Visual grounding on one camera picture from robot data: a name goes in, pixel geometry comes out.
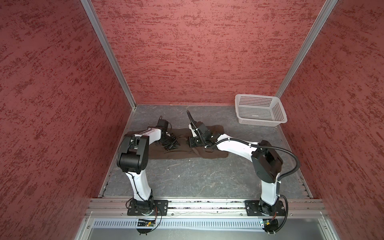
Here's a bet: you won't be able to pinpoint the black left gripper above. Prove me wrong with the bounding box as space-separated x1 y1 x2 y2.
157 132 180 151

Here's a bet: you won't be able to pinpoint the brown trousers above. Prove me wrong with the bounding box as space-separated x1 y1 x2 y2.
125 124 229 160

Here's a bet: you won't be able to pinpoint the white plastic basket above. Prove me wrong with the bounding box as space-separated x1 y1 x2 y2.
235 94 288 127

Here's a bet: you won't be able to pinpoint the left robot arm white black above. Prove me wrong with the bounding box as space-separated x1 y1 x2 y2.
117 127 179 216

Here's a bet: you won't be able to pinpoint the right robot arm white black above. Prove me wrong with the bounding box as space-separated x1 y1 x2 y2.
187 134 283 216

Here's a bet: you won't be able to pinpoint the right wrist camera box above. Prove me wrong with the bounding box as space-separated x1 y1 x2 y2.
189 122 212 139

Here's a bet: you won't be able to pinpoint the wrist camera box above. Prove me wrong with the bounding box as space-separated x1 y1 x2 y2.
189 122 212 139
156 118 170 133

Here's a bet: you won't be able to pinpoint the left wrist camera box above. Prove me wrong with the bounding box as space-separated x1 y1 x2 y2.
156 118 170 133

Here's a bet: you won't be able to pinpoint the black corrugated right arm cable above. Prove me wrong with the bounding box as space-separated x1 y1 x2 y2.
186 109 301 182

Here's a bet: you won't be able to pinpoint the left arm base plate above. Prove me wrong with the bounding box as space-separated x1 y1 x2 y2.
127 199 169 217

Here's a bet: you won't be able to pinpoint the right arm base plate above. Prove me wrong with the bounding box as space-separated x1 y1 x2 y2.
245 200 286 217

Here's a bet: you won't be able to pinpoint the perforated white cable duct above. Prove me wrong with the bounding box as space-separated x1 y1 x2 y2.
92 218 264 232

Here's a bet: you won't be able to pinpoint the aluminium front rail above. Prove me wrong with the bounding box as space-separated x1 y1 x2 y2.
86 198 329 219

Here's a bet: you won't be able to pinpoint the left aluminium corner post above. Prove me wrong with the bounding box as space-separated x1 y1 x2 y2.
81 0 137 111

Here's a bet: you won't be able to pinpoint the aluminium corner post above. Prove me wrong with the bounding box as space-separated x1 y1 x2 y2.
81 0 137 111
275 0 338 98

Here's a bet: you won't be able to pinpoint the right aluminium corner post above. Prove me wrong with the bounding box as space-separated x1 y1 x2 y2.
275 0 338 98

